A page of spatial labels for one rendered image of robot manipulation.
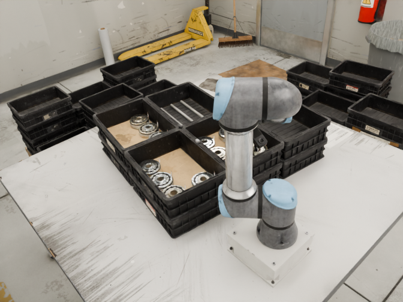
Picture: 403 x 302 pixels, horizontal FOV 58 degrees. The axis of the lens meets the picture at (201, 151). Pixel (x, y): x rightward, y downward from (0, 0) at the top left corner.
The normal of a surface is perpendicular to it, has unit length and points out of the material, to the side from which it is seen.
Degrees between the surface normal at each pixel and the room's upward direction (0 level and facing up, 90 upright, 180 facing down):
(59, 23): 90
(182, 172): 0
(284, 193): 7
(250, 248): 1
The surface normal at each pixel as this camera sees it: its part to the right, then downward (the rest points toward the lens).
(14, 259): -0.06, -0.80
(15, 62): 0.66, 0.41
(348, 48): -0.74, 0.44
